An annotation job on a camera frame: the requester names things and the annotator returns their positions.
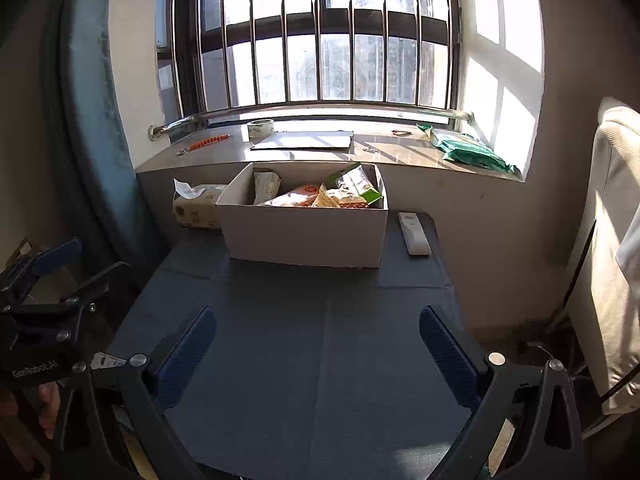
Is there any white remote control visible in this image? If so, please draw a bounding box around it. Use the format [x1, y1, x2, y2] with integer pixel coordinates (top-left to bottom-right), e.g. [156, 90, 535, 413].
[398, 212, 432, 257]

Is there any orange snack packet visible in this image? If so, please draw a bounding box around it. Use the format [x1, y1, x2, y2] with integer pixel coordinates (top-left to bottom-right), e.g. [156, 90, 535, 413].
[267, 185, 322, 207]

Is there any green wet wipes pack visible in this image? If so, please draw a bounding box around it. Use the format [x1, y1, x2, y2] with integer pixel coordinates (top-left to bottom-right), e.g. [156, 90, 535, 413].
[416, 123, 522, 176]

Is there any flat white board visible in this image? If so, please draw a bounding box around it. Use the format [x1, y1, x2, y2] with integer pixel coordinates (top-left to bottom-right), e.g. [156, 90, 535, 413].
[250, 131, 354, 151]

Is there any white cardboard box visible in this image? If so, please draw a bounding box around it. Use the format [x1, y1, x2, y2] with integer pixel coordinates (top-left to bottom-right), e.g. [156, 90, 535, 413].
[215, 161, 389, 270]

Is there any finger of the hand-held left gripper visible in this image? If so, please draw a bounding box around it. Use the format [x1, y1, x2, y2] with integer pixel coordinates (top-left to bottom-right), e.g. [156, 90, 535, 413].
[0, 237, 84, 307]
[61, 260, 127, 307]

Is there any grey-blue table cloth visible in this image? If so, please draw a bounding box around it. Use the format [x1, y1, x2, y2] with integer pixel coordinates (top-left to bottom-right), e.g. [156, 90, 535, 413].
[107, 210, 482, 480]

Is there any orange-handled tool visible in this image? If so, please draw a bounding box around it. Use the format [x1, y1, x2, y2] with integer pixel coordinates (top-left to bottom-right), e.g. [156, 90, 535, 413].
[176, 133, 234, 156]

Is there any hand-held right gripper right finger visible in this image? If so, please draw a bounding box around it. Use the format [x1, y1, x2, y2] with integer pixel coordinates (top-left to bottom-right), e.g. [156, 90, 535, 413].
[419, 305, 586, 480]

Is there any white cloth-covered chair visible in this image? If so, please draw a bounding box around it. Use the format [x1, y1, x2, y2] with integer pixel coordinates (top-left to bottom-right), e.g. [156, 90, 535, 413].
[550, 96, 640, 433]

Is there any metal window railing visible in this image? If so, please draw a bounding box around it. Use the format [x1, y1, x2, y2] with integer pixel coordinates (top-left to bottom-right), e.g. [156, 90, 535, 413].
[147, 0, 474, 142]

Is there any clear cartoon cake packet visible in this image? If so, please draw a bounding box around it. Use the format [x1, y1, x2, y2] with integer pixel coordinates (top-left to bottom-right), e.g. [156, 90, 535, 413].
[311, 185, 342, 209]

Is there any person's left hand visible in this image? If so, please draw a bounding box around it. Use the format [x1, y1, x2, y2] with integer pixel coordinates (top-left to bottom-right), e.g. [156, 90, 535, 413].
[37, 381, 65, 441]

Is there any beige tissue pack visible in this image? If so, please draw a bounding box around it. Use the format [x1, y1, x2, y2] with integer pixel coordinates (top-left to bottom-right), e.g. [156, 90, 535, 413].
[172, 178, 228, 230]

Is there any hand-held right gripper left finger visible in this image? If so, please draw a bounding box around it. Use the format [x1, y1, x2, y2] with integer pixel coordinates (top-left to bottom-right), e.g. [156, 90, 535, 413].
[52, 305, 218, 480]

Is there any blue curtain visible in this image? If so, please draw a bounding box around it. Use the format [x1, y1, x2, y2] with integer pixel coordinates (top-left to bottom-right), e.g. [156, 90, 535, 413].
[42, 0, 166, 281]

